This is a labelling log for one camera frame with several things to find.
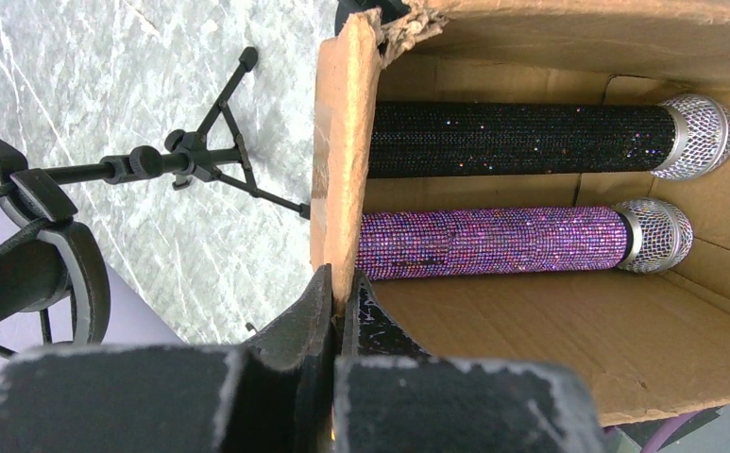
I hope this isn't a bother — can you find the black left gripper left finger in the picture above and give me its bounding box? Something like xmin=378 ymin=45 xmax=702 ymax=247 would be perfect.
xmin=0 ymin=265 xmax=333 ymax=452

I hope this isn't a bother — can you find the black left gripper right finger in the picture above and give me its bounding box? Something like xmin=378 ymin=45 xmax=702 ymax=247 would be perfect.
xmin=333 ymin=272 xmax=606 ymax=452

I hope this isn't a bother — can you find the brown cardboard box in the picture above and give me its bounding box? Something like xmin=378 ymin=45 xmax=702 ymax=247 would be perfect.
xmin=310 ymin=1 xmax=730 ymax=425

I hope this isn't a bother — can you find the purple glitter microphone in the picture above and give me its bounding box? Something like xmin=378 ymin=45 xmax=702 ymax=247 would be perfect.
xmin=355 ymin=198 xmax=694 ymax=280

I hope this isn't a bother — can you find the black glitter microphone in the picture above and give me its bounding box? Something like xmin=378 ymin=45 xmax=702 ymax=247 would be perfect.
xmin=368 ymin=94 xmax=730 ymax=181

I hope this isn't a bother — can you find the black tripod shock-mount stand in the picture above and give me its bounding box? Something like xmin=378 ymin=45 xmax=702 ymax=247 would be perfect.
xmin=0 ymin=46 xmax=310 ymax=359

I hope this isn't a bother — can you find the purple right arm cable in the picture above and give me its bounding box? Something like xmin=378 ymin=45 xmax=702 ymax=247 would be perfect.
xmin=602 ymin=409 xmax=704 ymax=453

